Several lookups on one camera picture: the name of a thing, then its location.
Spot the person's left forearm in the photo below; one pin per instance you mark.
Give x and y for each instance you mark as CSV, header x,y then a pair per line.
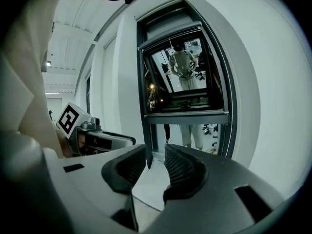
x,y
63,145

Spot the dark framed window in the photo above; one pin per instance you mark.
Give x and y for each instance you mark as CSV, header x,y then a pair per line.
x,y
141,94

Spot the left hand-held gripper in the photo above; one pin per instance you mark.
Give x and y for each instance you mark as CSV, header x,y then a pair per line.
x,y
69,118

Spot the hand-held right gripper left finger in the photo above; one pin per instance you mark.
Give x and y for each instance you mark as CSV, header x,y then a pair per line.
x,y
92,184

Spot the ceiling strip light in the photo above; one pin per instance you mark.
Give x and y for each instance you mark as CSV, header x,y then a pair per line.
x,y
52,92

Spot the beige patterned cloth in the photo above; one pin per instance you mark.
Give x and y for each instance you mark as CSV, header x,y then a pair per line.
x,y
212,150

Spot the person's beige shirt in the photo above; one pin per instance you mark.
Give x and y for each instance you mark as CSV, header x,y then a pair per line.
x,y
22,69

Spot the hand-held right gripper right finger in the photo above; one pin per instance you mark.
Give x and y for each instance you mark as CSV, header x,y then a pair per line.
x,y
219,194

